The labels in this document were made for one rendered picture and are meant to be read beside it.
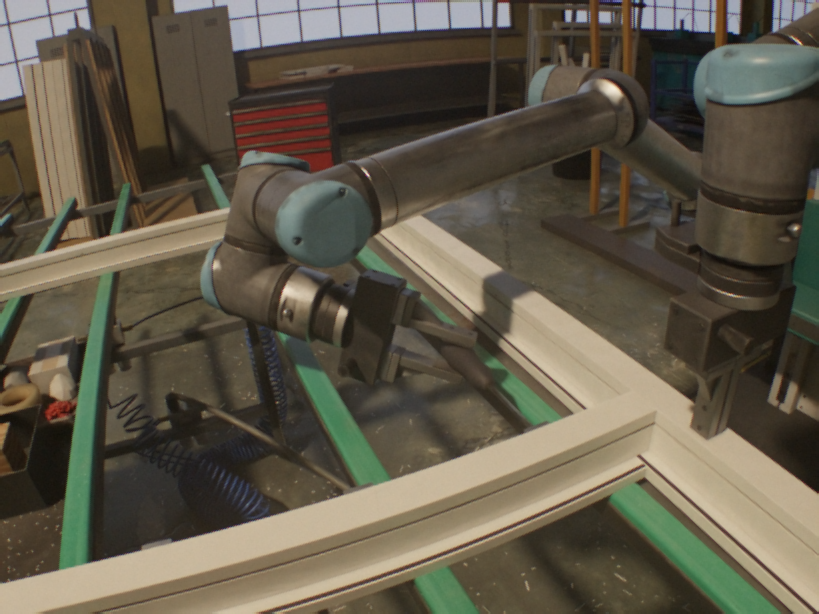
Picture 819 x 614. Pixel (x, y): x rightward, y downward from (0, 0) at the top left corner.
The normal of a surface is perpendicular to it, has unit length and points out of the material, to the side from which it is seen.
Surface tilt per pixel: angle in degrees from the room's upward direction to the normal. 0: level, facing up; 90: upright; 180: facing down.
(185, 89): 90
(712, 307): 0
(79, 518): 0
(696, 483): 90
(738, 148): 90
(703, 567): 0
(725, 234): 90
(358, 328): 78
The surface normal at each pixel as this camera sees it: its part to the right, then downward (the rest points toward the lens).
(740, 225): -0.67, 0.38
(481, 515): 0.38, 0.39
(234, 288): -0.23, 0.18
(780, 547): -0.92, 0.23
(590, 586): -0.07, -0.89
